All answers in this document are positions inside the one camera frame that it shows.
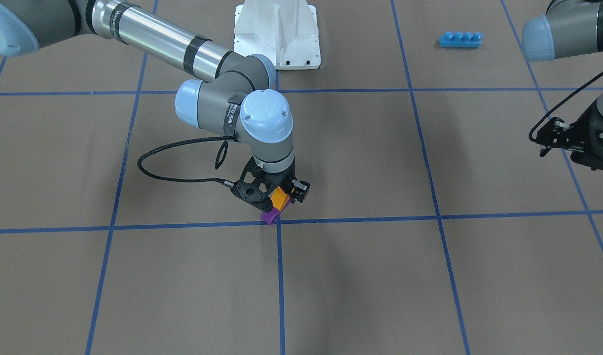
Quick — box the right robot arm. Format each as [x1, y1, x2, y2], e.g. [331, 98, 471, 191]
[0, 0, 311, 211]

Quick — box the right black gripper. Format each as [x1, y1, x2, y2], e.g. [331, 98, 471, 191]
[252, 158, 311, 204]

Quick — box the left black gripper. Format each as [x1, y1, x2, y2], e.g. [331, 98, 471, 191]
[571, 106, 603, 171]

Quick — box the long blue brick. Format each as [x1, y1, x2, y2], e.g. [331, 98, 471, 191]
[439, 31, 483, 48]

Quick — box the orange trapezoid block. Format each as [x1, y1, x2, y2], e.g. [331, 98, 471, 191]
[270, 187, 291, 212]

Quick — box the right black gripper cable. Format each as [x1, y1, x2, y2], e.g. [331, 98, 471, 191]
[137, 136, 243, 187]

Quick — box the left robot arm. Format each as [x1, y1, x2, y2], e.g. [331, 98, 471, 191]
[522, 0, 603, 171]

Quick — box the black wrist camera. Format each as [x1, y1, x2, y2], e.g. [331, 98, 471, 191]
[230, 160, 274, 212]
[529, 117, 582, 157]

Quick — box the white pedestal column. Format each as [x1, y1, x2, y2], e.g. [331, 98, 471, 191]
[234, 0, 319, 51]

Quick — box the white pedestal base plate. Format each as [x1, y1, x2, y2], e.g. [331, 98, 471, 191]
[234, 0, 321, 70]

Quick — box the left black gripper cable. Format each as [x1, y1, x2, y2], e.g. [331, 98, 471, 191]
[528, 60, 603, 143]

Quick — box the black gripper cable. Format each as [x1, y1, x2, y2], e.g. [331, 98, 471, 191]
[137, 136, 243, 187]
[528, 60, 603, 143]

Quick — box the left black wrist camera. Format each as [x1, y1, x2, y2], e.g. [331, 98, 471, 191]
[529, 117, 582, 157]

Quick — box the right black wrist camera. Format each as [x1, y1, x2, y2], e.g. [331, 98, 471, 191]
[230, 160, 274, 212]

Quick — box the purple trapezoid block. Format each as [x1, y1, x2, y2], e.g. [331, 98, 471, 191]
[260, 207, 282, 225]

